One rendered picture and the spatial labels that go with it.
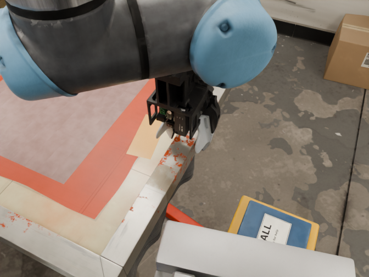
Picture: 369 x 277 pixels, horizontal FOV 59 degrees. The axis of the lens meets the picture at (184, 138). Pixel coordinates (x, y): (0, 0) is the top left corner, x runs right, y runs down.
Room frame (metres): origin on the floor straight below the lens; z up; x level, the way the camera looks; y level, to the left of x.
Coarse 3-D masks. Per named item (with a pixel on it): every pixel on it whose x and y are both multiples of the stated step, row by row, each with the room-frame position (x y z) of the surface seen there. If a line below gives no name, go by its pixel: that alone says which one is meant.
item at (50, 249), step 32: (224, 96) 0.50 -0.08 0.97; (160, 160) 0.33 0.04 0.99; (160, 192) 0.26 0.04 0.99; (0, 224) 0.21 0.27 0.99; (32, 224) 0.21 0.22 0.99; (128, 224) 0.21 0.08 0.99; (32, 256) 0.17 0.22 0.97; (64, 256) 0.16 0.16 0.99; (96, 256) 0.16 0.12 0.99; (128, 256) 0.16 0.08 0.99
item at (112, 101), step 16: (144, 80) 0.57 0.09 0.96; (64, 96) 0.52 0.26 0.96; (80, 96) 0.52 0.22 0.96; (96, 96) 0.52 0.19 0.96; (112, 96) 0.52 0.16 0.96; (128, 96) 0.52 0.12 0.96; (144, 96) 0.52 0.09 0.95; (112, 112) 0.47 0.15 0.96; (128, 112) 0.47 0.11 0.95; (144, 112) 0.47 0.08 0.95
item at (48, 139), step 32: (0, 96) 0.52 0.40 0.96; (0, 128) 0.43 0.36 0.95; (32, 128) 0.43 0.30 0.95; (64, 128) 0.43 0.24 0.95; (96, 128) 0.43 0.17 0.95; (128, 128) 0.43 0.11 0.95; (0, 160) 0.35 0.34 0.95; (32, 160) 0.35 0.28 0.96; (64, 160) 0.35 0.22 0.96; (96, 160) 0.35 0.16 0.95; (128, 160) 0.35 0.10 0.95; (64, 192) 0.28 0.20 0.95; (96, 192) 0.28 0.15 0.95
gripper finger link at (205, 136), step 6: (204, 120) 0.36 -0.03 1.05; (204, 126) 0.36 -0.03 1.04; (198, 132) 0.34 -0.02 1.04; (204, 132) 0.35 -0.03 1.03; (210, 132) 0.36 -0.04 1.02; (198, 138) 0.34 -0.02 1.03; (204, 138) 0.35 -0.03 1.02; (210, 138) 0.36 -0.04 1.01; (198, 144) 0.33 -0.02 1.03; (204, 144) 0.35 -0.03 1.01; (198, 150) 0.33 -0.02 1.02
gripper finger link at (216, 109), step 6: (210, 96) 0.37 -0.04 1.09; (216, 96) 0.37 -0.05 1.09; (210, 102) 0.37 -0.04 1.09; (216, 102) 0.37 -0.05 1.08; (210, 108) 0.36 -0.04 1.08; (216, 108) 0.36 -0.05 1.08; (204, 114) 0.36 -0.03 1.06; (210, 114) 0.36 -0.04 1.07; (216, 114) 0.36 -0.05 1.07; (210, 120) 0.36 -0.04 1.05; (216, 120) 0.36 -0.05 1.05; (210, 126) 0.36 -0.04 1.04
